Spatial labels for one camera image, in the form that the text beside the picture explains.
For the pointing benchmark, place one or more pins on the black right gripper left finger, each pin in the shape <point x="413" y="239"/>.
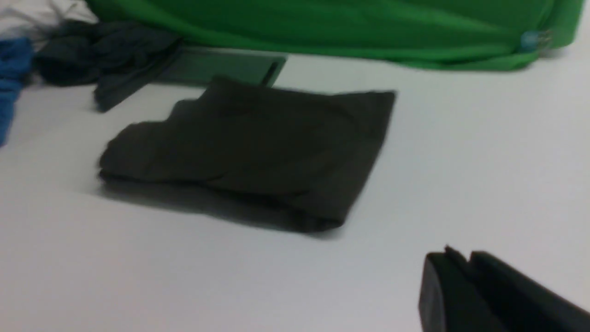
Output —
<point x="449" y="301"/>

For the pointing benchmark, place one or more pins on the white crumpled garment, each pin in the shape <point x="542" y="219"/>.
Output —
<point x="36" y="18"/>

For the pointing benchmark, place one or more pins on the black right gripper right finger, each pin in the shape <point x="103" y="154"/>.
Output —
<point x="522" y="304"/>

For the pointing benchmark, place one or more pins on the green backdrop cloth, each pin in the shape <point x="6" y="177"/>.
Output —
<point x="473" y="35"/>

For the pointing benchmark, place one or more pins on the blue binder clip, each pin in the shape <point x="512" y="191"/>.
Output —
<point x="534" y="41"/>

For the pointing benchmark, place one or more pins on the dark gray long-sleeve top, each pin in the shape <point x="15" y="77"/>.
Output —
<point x="306" y="155"/>

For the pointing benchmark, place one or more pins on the blue crumpled garment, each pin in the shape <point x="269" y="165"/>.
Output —
<point x="15" y="64"/>

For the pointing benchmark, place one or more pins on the gray recessed cable tray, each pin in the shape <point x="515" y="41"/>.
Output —
<point x="197" y="66"/>

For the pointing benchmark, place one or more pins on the dark teal crumpled garment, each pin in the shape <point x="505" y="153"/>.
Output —
<point x="119" y="58"/>

